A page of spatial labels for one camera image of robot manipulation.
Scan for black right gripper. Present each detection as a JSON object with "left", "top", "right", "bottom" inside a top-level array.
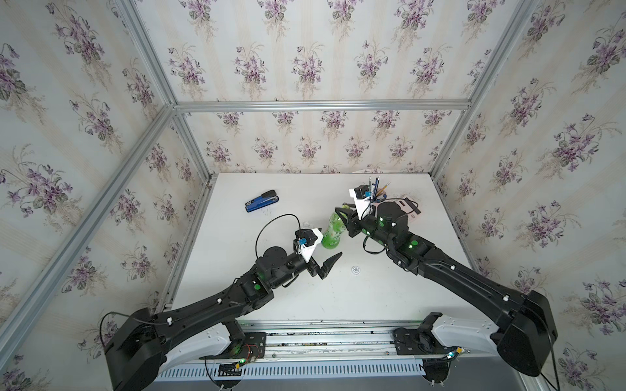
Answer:
[{"left": 336, "top": 200, "right": 398, "bottom": 253}]

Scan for green plastic bottle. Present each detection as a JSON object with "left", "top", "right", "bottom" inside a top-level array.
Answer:
[{"left": 322, "top": 212, "right": 346, "bottom": 249}]

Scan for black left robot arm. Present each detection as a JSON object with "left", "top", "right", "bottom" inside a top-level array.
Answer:
[{"left": 104, "top": 246, "right": 342, "bottom": 390}]

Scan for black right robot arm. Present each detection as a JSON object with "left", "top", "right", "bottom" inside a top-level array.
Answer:
[{"left": 335, "top": 202, "right": 558, "bottom": 377}]

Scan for pens in pink cup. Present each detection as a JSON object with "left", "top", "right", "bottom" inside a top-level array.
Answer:
[{"left": 370, "top": 176, "right": 386, "bottom": 202}]

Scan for pink calculator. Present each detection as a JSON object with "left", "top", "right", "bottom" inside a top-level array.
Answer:
[{"left": 386, "top": 197, "right": 421, "bottom": 222}]

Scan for blue black stapler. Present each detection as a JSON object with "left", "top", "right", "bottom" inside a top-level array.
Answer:
[{"left": 245, "top": 190, "right": 280, "bottom": 213}]

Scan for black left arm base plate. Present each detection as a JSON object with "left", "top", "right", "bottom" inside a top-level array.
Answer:
[{"left": 199, "top": 320, "right": 267, "bottom": 360}]

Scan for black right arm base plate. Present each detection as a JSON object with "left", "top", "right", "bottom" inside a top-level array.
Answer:
[{"left": 392, "top": 312, "right": 463, "bottom": 359}]

